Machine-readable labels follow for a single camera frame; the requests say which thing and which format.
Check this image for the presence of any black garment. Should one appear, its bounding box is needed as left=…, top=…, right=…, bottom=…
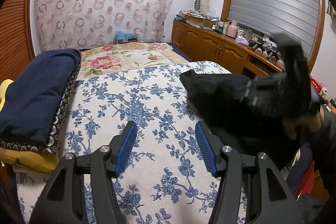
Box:
left=179, top=70, right=303, bottom=169

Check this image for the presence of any person's right forearm sleeve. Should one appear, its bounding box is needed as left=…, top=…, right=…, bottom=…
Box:
left=310, top=107, right=335, bottom=201

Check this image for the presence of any person's right hand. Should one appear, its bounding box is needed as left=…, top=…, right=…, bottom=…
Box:
left=283, top=106, right=325, bottom=143

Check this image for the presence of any yellow folded cloth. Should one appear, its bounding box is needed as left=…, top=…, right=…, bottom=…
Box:
left=1, top=81, right=59, bottom=173

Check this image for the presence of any dark patterned folded cloth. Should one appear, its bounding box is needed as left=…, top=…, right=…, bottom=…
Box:
left=1, top=63, right=81, bottom=155

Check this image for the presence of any purple cloth pouch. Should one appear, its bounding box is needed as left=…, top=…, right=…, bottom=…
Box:
left=235, top=36, right=249, bottom=46

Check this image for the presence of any pink thermos jug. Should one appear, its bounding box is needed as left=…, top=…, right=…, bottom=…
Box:
left=226, top=20, right=238, bottom=39

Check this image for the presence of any navy blue folded garment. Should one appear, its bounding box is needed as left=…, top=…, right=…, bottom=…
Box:
left=1, top=49, right=81, bottom=144

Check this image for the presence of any long wooden sideboard cabinet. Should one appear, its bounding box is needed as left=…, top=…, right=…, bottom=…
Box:
left=171, top=20, right=284, bottom=79

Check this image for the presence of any blue floral white quilt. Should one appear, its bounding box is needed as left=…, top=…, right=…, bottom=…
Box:
left=16, top=60, right=249, bottom=224

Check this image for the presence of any cardboard box with papers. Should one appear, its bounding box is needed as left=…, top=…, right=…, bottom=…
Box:
left=178, top=10, right=218, bottom=28

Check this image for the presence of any small white desk fan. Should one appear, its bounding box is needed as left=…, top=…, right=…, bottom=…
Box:
left=194, top=0, right=201, bottom=12

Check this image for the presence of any pink floral beige blanket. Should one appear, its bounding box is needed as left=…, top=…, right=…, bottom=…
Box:
left=77, top=42, right=191, bottom=80

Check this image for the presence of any blue item on box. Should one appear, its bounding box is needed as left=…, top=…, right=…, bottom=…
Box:
left=114, top=30, right=137, bottom=40

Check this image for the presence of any circle patterned lace curtain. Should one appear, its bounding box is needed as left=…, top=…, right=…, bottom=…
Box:
left=34, top=0, right=173, bottom=51

